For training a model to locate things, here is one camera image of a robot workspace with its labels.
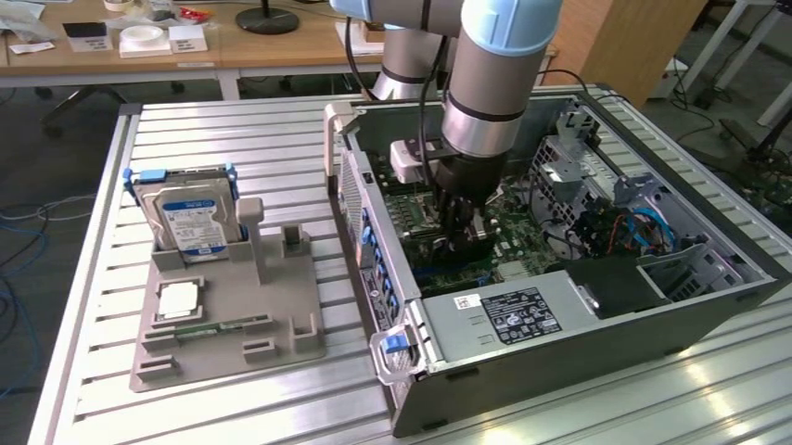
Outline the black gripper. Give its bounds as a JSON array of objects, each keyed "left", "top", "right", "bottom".
[{"left": 431, "top": 155, "right": 506, "bottom": 254}]

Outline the CPU socket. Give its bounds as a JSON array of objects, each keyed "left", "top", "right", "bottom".
[{"left": 414, "top": 192, "right": 442, "bottom": 223}]

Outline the metal drive cage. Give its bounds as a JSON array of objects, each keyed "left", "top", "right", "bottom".
[{"left": 528, "top": 105, "right": 675, "bottom": 242}]

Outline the green motherboard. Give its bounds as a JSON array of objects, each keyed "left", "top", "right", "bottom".
[{"left": 370, "top": 152, "right": 558, "bottom": 298}]

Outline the grey power supply unit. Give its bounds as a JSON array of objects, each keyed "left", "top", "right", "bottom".
[{"left": 407, "top": 271, "right": 614, "bottom": 367}]

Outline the black plastic air shroud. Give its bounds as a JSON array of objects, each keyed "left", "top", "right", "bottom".
[{"left": 559, "top": 257, "right": 673, "bottom": 321}]

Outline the grey disk bay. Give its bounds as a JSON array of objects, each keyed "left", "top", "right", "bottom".
[{"left": 635, "top": 238, "right": 748, "bottom": 302}]

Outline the black open PC case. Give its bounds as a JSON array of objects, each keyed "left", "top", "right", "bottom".
[{"left": 324, "top": 87, "right": 792, "bottom": 439}]

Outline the black floor stand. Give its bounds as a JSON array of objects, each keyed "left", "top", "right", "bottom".
[{"left": 715, "top": 118, "right": 792, "bottom": 186}]

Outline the black round lamp base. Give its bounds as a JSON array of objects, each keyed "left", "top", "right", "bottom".
[{"left": 233, "top": 0, "right": 301, "bottom": 34}]

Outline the hard disk with blue caddy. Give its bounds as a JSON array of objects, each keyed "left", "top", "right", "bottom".
[{"left": 122, "top": 162, "right": 241, "bottom": 270}]

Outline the grey plastic parts rack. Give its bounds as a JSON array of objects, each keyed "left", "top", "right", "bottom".
[{"left": 126, "top": 197, "right": 328, "bottom": 395}]

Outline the silver CPU chip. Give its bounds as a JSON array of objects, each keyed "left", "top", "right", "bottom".
[{"left": 153, "top": 283, "right": 203, "bottom": 321}]

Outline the white labelled box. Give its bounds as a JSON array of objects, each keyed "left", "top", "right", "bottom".
[{"left": 165, "top": 23, "right": 209, "bottom": 55}]

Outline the flat white box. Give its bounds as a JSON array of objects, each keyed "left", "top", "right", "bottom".
[{"left": 116, "top": 39, "right": 175, "bottom": 60}]

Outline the white tape roll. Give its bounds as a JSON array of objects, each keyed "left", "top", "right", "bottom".
[{"left": 120, "top": 26, "right": 163, "bottom": 45}]

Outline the black office chair base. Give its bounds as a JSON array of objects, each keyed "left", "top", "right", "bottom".
[{"left": 36, "top": 81, "right": 187, "bottom": 138}]

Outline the white box with black lid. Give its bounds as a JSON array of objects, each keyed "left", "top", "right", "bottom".
[{"left": 60, "top": 21, "right": 116, "bottom": 53}]

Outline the wooden desk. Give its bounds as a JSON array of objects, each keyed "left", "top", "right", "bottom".
[{"left": 0, "top": 0, "right": 558, "bottom": 89}]

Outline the clear plastic bag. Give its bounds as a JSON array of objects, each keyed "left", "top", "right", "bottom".
[{"left": 0, "top": 2, "right": 62, "bottom": 41}]

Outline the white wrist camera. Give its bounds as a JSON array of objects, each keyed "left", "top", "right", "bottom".
[{"left": 388, "top": 138, "right": 459, "bottom": 184}]

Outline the black wire bundle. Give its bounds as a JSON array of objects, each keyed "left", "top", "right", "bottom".
[{"left": 540, "top": 203, "right": 598, "bottom": 261}]

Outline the black looped cable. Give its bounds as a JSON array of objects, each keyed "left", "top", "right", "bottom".
[{"left": 530, "top": 69, "right": 617, "bottom": 101}]

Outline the blue data wire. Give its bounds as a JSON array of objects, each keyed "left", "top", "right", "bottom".
[{"left": 635, "top": 207, "right": 679, "bottom": 254}]

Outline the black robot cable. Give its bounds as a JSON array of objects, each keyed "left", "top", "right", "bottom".
[{"left": 343, "top": 0, "right": 450, "bottom": 186}]

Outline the white metal table frame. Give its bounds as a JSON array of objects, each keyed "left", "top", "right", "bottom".
[{"left": 673, "top": 0, "right": 792, "bottom": 126}]

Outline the grey floor cable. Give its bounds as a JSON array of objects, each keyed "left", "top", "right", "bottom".
[{"left": 0, "top": 194, "right": 100, "bottom": 223}]

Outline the blue floor cable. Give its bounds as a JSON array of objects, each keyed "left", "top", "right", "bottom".
[{"left": 0, "top": 217, "right": 50, "bottom": 400}]

